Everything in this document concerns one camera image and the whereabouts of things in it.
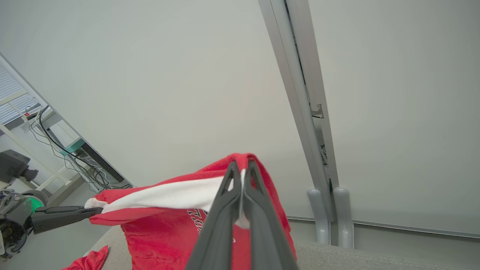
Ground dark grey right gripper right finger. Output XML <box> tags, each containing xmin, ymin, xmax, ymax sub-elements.
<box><xmin>243</xmin><ymin>160</ymin><xmax>299</xmax><ymax>270</ymax></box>

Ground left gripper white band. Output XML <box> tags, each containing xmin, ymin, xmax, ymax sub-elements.
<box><xmin>0</xmin><ymin>189</ymin><xmax>104</xmax><ymax>235</ymax></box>

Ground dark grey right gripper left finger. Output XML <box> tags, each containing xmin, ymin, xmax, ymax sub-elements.
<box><xmin>185</xmin><ymin>161</ymin><xmax>243</xmax><ymax>270</ymax></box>

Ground red Bulls basketball jersey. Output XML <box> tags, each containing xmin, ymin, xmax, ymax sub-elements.
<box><xmin>62</xmin><ymin>245</ymin><xmax>109</xmax><ymax>270</ymax></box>

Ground red shorts with white trim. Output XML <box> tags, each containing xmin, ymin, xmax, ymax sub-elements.
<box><xmin>84</xmin><ymin>153</ymin><xmax>297</xmax><ymax>270</ymax></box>

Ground black flat panel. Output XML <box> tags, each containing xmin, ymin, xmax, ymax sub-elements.
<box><xmin>77</xmin><ymin>143</ymin><xmax>125</xmax><ymax>184</ymax></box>

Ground black grey machine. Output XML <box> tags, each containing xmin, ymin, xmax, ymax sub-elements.
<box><xmin>0</xmin><ymin>149</ymin><xmax>39</xmax><ymax>183</ymax></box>

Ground teal box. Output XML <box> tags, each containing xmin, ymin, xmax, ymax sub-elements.
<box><xmin>60</xmin><ymin>138</ymin><xmax>86</xmax><ymax>156</ymax></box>

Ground white window blinds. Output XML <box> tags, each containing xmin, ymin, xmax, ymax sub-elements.
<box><xmin>0</xmin><ymin>62</ymin><xmax>40</xmax><ymax>126</ymax></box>

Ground white metal table frame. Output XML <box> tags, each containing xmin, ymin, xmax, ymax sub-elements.
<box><xmin>0</xmin><ymin>109</ymin><xmax>86</xmax><ymax>192</ymax></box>

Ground tangled black cables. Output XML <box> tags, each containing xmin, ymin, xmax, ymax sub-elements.
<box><xmin>28</xmin><ymin>106</ymin><xmax>134</xmax><ymax>192</ymax></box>

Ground grey metal partition post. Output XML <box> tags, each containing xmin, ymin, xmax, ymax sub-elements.
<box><xmin>258</xmin><ymin>0</ymin><xmax>355</xmax><ymax>250</ymax></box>

